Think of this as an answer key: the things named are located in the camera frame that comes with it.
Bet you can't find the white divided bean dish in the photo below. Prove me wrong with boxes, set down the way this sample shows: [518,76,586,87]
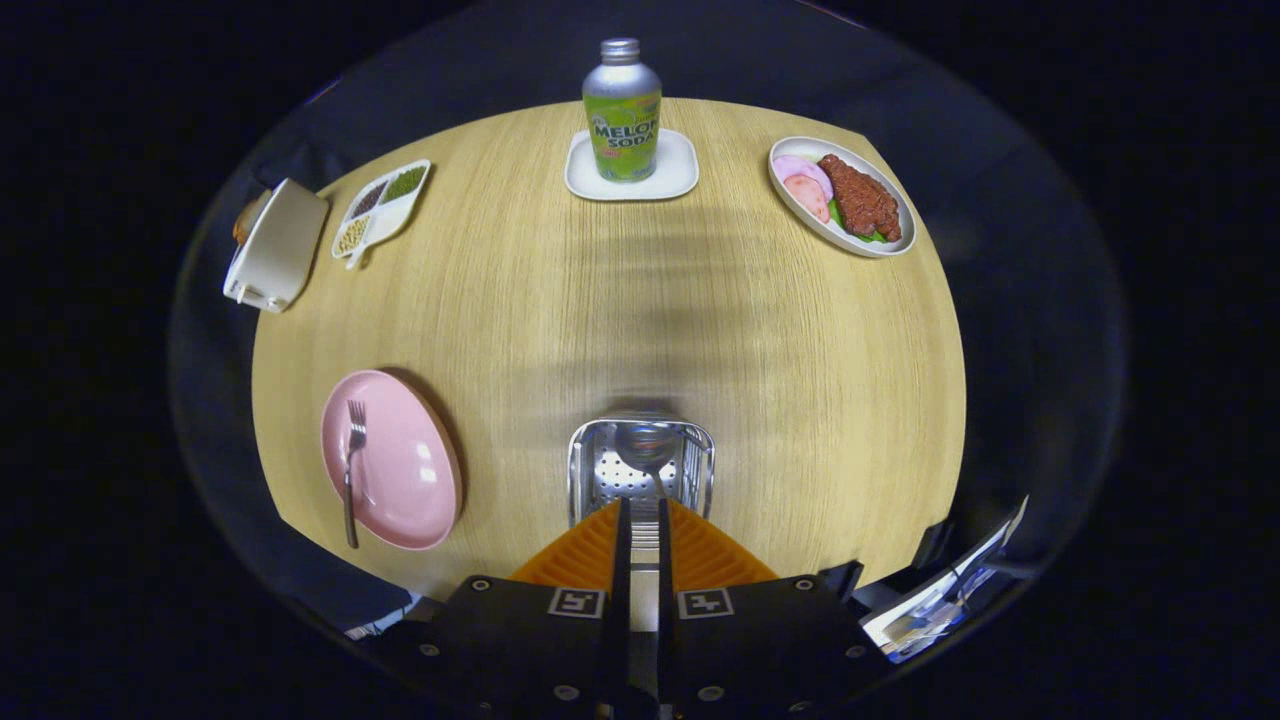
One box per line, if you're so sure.
[331,159,432,271]

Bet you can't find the silver soda bottle green label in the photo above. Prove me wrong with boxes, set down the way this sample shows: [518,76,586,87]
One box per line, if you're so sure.
[582,38,663,183]

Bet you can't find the green lettuce leaf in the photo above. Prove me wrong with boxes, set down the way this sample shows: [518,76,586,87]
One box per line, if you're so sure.
[826,198,889,245]

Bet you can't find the stack of white papers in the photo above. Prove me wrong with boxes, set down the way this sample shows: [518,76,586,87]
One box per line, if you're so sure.
[862,495,1031,664]

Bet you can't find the white oval food plate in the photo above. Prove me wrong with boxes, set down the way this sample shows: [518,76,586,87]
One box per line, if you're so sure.
[768,136,917,259]

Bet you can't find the white toaster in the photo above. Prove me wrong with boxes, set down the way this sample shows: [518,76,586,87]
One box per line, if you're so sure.
[222,178,330,314]

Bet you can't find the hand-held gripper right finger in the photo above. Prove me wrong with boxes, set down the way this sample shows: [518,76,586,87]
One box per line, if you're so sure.
[657,497,891,720]

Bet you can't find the white printed paper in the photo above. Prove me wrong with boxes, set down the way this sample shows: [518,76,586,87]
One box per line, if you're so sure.
[345,590,421,641]

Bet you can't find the metal cutlery basket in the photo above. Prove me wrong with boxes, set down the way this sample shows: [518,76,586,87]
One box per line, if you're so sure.
[567,415,717,528]

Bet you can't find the metal spoon wooden handle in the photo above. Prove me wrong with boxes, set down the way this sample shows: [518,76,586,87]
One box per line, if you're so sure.
[612,422,683,641]

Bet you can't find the pale pink ham slice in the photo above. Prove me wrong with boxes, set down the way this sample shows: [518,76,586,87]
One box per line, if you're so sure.
[772,155,834,201]

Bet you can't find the toast slice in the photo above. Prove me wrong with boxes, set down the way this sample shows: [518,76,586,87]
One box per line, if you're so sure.
[233,190,271,246]

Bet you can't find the red-brown meat piece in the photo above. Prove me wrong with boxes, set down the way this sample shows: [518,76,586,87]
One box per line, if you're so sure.
[818,154,903,243]

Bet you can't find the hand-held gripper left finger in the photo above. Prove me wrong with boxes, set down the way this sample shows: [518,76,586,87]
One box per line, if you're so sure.
[400,497,633,720]

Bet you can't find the metal fork wooden handle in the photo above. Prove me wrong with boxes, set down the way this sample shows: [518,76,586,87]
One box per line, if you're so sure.
[342,399,368,550]

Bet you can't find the pink round plate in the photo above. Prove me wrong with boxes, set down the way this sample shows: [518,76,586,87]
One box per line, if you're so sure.
[320,369,464,552]

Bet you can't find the white square coaster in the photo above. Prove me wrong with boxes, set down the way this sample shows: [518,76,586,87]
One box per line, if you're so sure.
[564,128,700,202]

